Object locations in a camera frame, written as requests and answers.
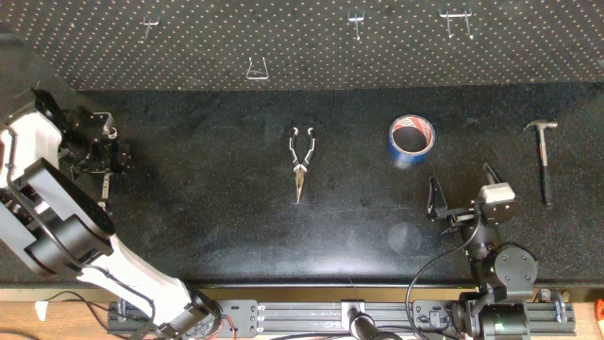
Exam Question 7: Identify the wrench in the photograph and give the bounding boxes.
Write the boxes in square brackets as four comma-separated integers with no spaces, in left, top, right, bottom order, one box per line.
[97,170,115,212]

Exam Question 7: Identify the hammer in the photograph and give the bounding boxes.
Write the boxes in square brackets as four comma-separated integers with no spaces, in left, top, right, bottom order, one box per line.
[522,119,560,209]

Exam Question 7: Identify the roll of blue tape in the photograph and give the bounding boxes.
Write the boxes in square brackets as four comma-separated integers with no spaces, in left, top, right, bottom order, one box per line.
[387,113,437,166]

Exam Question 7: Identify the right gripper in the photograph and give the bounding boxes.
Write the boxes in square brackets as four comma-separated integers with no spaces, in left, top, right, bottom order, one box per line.
[425,161,503,235]

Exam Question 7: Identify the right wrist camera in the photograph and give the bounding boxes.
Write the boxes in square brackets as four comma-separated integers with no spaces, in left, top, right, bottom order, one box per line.
[477,181,517,206]

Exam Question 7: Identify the mounting rail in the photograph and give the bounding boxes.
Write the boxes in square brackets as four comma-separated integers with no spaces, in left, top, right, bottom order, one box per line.
[107,296,578,340]

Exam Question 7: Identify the black pegboard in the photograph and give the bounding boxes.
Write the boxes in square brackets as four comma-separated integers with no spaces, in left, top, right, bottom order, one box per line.
[0,0,604,93]

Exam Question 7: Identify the metal hook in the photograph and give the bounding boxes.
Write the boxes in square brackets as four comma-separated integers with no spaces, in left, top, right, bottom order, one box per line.
[141,16,161,42]
[438,8,475,42]
[346,9,366,43]
[244,56,271,81]

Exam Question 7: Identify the black cable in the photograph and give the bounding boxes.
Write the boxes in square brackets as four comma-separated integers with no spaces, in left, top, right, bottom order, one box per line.
[1,125,159,340]
[404,212,483,339]

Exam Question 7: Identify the black and white pliers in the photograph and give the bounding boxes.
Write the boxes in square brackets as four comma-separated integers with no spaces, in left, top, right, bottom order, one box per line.
[288,126,317,206]

